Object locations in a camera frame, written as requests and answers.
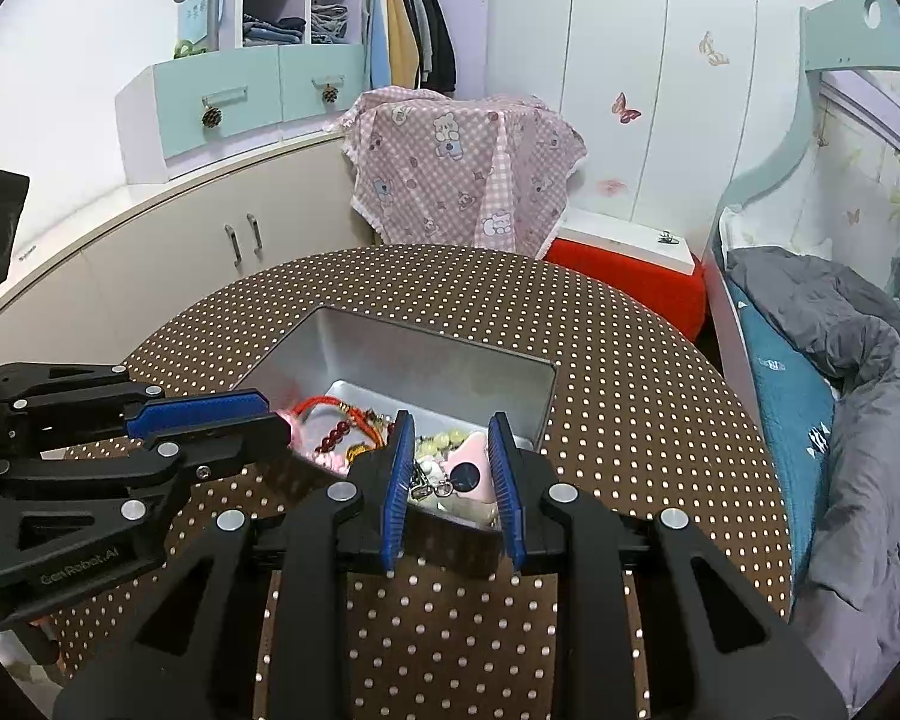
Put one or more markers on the teal white bed frame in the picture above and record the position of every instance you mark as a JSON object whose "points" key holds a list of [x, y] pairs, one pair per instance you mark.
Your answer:
{"points": [[832, 37]]}

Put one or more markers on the white cabinet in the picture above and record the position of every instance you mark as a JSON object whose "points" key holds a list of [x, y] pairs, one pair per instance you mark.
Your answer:
{"points": [[157, 240]]}

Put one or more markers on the red stool white top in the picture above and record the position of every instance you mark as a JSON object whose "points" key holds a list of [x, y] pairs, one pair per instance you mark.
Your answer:
{"points": [[630, 292]]}

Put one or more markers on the black metal box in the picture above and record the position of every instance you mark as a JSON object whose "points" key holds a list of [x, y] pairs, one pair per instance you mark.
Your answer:
{"points": [[420, 360]]}

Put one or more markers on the teal drawer unit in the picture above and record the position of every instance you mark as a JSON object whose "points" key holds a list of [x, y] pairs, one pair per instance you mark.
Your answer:
{"points": [[195, 112]]}

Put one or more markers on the folded blue clothes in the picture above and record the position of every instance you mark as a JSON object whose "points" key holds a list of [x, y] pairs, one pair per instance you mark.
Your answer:
{"points": [[274, 31]]}

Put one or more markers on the pink checked bear cloth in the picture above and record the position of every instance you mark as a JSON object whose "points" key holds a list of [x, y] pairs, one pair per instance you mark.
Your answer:
{"points": [[457, 165]]}

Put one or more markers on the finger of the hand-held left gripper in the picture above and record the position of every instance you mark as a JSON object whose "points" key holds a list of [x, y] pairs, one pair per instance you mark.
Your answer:
{"points": [[217, 446], [195, 411]]}

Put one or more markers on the black binder clip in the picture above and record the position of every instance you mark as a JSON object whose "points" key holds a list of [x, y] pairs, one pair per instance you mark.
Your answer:
{"points": [[669, 238]]}

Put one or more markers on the yellow hanging garment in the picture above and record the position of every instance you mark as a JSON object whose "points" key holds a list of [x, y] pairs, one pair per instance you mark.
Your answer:
{"points": [[401, 30]]}

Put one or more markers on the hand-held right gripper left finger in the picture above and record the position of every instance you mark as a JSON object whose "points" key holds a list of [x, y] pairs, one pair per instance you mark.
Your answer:
{"points": [[397, 487]]}

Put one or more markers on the yellow butterfly sticker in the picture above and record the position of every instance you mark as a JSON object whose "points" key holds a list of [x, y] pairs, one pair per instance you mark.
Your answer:
{"points": [[714, 49]]}

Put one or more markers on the white wardrobe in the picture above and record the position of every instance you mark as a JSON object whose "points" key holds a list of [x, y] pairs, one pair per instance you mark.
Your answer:
{"points": [[645, 15]]}

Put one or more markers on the teal bed sheet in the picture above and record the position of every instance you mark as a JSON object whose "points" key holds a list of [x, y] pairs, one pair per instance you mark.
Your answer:
{"points": [[780, 405]]}

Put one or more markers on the brown polka dot tablecloth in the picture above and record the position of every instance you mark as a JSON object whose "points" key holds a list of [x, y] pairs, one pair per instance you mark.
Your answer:
{"points": [[645, 427]]}

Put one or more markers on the pinecone drawer knob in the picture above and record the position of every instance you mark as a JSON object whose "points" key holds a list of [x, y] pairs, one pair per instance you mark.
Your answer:
{"points": [[211, 117], [331, 93]]}

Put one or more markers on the grey quilt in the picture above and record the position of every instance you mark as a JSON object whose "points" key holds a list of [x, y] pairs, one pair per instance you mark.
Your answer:
{"points": [[870, 465]]}

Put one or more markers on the black hanging garment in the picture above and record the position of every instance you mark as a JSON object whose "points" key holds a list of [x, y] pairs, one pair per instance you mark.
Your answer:
{"points": [[436, 37]]}

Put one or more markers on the pink butterfly sticker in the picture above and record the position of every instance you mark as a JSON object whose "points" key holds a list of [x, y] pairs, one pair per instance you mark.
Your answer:
{"points": [[626, 107]]}

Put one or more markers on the light blue hanging garment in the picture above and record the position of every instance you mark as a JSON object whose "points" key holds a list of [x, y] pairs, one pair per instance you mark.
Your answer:
{"points": [[377, 30]]}

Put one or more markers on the folded grey clothes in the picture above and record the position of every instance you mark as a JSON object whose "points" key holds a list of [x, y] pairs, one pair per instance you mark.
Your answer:
{"points": [[330, 21]]}

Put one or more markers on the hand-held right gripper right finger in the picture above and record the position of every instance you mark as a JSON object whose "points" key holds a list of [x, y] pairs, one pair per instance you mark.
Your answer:
{"points": [[506, 487]]}

